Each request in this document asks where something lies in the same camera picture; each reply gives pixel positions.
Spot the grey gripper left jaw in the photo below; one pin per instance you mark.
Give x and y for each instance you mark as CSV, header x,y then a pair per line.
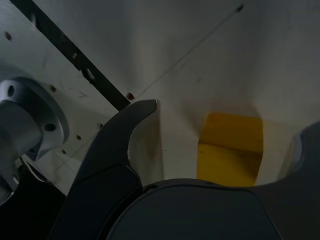
x,y
105,160

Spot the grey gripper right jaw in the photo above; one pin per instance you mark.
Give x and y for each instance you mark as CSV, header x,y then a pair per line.
x,y
200,215

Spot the yellow cube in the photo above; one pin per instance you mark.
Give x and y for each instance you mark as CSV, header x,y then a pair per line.
x,y
230,150

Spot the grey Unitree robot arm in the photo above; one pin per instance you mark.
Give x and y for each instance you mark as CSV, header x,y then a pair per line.
x,y
22,120

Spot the black tape strip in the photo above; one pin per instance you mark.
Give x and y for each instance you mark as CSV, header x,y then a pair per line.
x,y
75,55

